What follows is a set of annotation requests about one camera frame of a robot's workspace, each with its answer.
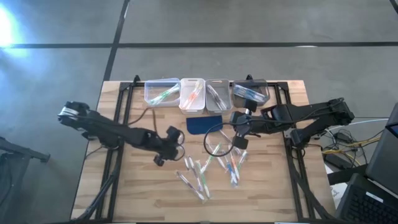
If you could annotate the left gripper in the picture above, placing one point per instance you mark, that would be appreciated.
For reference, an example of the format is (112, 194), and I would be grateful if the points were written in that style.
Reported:
(171, 146)

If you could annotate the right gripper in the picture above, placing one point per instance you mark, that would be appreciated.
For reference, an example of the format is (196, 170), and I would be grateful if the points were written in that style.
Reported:
(245, 126)

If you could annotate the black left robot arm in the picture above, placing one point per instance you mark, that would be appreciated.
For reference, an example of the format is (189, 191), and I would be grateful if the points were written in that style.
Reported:
(109, 130)

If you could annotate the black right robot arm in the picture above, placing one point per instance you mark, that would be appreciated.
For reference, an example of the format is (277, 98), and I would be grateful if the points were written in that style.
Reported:
(311, 115)

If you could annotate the dark grey plastic bin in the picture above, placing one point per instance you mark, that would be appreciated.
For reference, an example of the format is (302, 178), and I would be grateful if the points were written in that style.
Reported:
(239, 104)

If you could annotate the dark blue cloth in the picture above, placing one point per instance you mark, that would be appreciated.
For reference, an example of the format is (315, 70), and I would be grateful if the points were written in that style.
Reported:
(199, 124)

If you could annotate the light grey plastic bin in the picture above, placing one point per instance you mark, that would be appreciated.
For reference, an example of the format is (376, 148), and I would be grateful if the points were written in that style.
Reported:
(227, 87)

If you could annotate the white plastic bin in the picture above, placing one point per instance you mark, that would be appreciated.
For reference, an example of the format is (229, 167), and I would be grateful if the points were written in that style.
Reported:
(200, 105)

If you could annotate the clear plastic bin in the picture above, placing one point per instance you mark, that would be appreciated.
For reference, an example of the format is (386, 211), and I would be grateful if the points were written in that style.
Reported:
(149, 84)

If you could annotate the black power brick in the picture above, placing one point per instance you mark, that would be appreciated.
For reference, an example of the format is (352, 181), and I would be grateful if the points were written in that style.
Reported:
(337, 161)

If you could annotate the small black power adapter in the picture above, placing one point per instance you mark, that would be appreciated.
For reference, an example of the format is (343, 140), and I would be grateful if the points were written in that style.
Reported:
(343, 137)

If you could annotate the white paper sheet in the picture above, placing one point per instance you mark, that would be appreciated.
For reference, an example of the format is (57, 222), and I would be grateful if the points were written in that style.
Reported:
(337, 191)

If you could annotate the black laptop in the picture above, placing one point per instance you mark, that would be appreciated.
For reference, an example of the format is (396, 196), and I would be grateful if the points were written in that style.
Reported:
(367, 205)

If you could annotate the black floor stand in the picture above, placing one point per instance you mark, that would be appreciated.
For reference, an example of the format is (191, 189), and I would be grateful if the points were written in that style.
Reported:
(18, 149)

